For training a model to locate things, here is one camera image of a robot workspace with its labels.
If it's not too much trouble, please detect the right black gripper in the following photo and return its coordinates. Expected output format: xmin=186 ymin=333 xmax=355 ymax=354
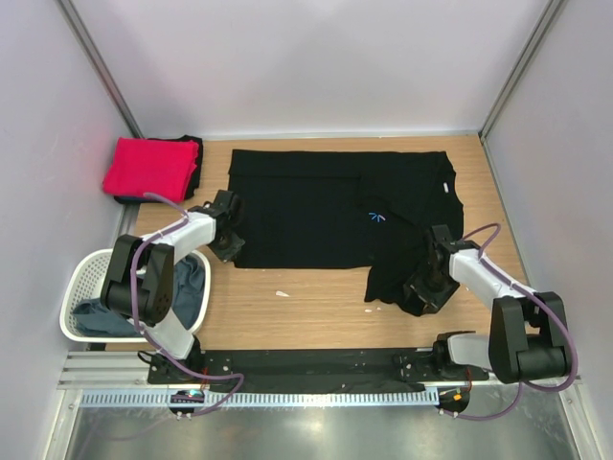
xmin=403 ymin=260 xmax=460 ymax=314

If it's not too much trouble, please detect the black t shirt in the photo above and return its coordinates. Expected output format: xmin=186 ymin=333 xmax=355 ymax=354
xmin=112 ymin=135 xmax=205 ymax=206
xmin=228 ymin=149 xmax=464 ymax=316

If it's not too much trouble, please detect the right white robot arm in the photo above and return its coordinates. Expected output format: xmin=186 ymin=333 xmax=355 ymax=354
xmin=401 ymin=225 xmax=578 ymax=390

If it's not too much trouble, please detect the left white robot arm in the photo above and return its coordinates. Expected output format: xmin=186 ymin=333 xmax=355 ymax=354
xmin=101 ymin=190 xmax=244 ymax=383

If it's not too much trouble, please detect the folded red t shirt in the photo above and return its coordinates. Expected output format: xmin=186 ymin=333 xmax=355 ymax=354
xmin=102 ymin=137 xmax=200 ymax=204

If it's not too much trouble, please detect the folded black t shirt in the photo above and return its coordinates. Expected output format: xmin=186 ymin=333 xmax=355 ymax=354
xmin=112 ymin=135 xmax=205 ymax=206

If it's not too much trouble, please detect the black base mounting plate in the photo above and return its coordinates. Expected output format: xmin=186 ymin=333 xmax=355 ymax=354
xmin=146 ymin=347 xmax=489 ymax=395

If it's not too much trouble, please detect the grey blue t shirt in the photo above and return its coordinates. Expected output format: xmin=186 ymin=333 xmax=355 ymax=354
xmin=72 ymin=255 xmax=206 ymax=338

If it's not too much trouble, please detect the white laundry basket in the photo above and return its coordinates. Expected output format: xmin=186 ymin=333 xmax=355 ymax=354
xmin=59 ymin=249 xmax=212 ymax=344

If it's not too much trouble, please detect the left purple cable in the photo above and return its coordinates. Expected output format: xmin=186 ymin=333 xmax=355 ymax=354
xmin=128 ymin=192 xmax=245 ymax=418

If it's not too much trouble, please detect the slotted grey cable duct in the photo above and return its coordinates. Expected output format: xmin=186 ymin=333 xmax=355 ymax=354
xmin=79 ymin=387 xmax=439 ymax=409

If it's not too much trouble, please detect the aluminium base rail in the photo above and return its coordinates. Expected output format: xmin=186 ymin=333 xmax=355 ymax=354
xmin=57 ymin=347 xmax=583 ymax=389

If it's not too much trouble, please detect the left aluminium corner post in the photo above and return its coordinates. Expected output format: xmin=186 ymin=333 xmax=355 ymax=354
xmin=56 ymin=0 xmax=144 ymax=138

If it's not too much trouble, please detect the aluminium corner post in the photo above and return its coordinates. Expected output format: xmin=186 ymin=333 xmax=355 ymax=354
xmin=56 ymin=0 xmax=144 ymax=138
xmin=479 ymin=0 xmax=567 ymax=144

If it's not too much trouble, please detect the right aluminium corner post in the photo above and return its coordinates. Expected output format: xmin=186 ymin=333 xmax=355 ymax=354
xmin=479 ymin=0 xmax=567 ymax=144

